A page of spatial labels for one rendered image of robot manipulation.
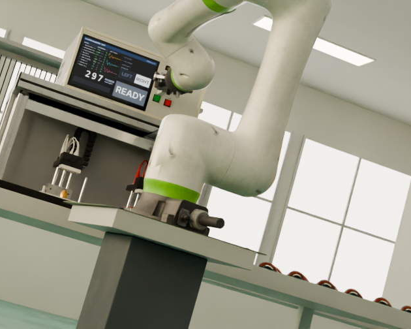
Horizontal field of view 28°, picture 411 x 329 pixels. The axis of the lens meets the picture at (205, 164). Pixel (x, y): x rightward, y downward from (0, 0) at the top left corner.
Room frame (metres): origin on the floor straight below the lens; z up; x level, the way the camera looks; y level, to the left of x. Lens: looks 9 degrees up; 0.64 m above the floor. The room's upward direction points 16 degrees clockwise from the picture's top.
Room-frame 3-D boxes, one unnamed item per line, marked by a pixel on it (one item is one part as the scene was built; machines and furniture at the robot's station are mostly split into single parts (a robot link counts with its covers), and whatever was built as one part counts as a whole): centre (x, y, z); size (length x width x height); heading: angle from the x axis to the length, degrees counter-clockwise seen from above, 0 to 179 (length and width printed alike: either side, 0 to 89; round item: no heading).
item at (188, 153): (1.79, 0.04, 0.91); 0.16 x 0.13 x 0.19; 112
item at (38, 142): (2.64, 0.32, 0.92); 0.66 x 0.01 x 0.30; 106
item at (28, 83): (2.70, 0.34, 1.09); 0.68 x 0.44 x 0.05; 106
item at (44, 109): (2.49, 0.28, 1.03); 0.62 x 0.01 x 0.03; 106
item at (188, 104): (2.70, 0.33, 1.22); 0.44 x 0.39 x 0.20; 106
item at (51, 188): (2.50, 0.41, 0.80); 0.08 x 0.05 x 0.06; 106
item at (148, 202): (1.74, 0.02, 0.78); 0.26 x 0.15 x 0.06; 35
